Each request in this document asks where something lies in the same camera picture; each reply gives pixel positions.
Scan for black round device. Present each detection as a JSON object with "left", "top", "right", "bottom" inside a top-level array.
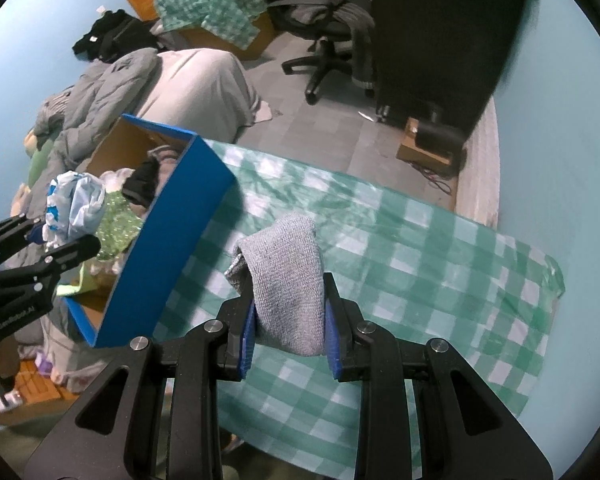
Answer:
[{"left": 416, "top": 104, "right": 466, "bottom": 159}]

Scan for green checkered cloth on box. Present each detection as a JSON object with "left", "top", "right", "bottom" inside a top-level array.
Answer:
[{"left": 154, "top": 0, "right": 266, "bottom": 50}]

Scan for green checkered tablecloth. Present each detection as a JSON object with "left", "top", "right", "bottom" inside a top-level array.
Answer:
[{"left": 155, "top": 142, "right": 565, "bottom": 479}]

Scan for small brown cardboard box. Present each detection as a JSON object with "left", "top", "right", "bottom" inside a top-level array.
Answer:
[{"left": 396, "top": 117, "right": 452, "bottom": 174}]

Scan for blue cardboard box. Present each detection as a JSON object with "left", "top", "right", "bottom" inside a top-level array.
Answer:
[{"left": 66, "top": 114, "right": 235, "bottom": 348}]

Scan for green sparkly sponge cloth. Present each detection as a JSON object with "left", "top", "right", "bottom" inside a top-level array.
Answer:
[{"left": 96, "top": 191, "right": 143, "bottom": 261}]

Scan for black clothes pile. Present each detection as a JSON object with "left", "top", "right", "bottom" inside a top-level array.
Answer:
[{"left": 72, "top": 9, "right": 159, "bottom": 63}]

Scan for grey quilted blanket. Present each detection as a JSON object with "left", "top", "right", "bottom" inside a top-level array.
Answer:
[{"left": 23, "top": 48, "right": 161, "bottom": 219}]

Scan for white sheet covered sofa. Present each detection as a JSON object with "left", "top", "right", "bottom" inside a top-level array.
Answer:
[{"left": 133, "top": 48, "right": 273, "bottom": 143}]

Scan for neon green sock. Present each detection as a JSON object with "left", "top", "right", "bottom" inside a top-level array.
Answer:
[{"left": 56, "top": 260, "right": 117, "bottom": 297}]

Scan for black cabinet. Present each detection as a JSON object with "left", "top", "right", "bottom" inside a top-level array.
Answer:
[{"left": 372, "top": 0, "right": 526, "bottom": 134}]

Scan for black sock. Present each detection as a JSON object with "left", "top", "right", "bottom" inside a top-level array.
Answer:
[{"left": 121, "top": 156, "right": 160, "bottom": 208}]

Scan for black office chair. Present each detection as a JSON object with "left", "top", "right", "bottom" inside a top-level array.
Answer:
[{"left": 268, "top": 0, "right": 376, "bottom": 105}]

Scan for white mesh bath loofah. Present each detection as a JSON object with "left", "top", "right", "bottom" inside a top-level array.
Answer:
[{"left": 99, "top": 168, "right": 134, "bottom": 194}]

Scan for grey sock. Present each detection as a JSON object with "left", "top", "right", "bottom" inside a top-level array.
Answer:
[{"left": 224, "top": 214, "right": 325, "bottom": 356}]

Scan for taupe fleece mitten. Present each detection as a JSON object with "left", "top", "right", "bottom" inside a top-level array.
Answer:
[{"left": 148, "top": 145, "right": 182, "bottom": 196}]

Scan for blue white striped plastic bag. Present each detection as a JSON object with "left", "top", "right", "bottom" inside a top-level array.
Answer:
[{"left": 43, "top": 171, "right": 106, "bottom": 248}]

